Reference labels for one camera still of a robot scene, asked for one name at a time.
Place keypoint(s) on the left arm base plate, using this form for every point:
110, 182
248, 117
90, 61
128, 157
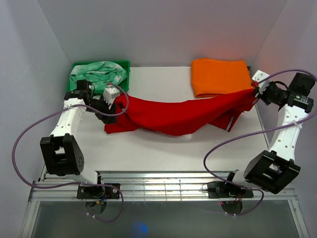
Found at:
98, 192

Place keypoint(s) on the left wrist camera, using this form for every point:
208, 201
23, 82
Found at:
111, 93

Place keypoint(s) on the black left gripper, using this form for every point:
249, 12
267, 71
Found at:
106, 119

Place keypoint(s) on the green white patterned trousers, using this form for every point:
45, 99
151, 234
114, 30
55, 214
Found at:
99, 74

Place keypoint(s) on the aluminium frame rail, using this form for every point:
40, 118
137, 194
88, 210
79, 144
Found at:
161, 205

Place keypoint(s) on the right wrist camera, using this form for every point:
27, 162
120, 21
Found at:
259, 82

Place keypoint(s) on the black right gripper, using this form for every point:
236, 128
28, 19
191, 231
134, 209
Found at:
262, 96

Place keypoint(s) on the folded orange trousers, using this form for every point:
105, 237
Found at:
211, 77

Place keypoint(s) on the red trousers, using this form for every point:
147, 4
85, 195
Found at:
180, 118

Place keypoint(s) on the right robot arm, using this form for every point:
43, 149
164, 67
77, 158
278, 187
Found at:
274, 168

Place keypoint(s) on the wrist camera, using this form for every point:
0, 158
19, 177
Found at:
259, 82
111, 93

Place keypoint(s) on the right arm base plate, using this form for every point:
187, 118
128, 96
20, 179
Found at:
221, 189

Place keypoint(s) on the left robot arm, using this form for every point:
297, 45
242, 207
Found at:
60, 150

